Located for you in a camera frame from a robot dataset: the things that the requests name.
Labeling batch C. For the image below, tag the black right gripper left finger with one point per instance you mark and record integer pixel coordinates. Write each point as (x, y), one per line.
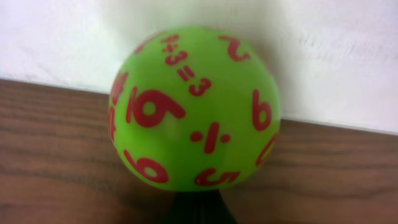
(183, 210)

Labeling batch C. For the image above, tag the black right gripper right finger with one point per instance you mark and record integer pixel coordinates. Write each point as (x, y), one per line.
(213, 210)

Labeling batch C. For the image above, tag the green polyhedral die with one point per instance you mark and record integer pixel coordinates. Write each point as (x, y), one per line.
(194, 109)

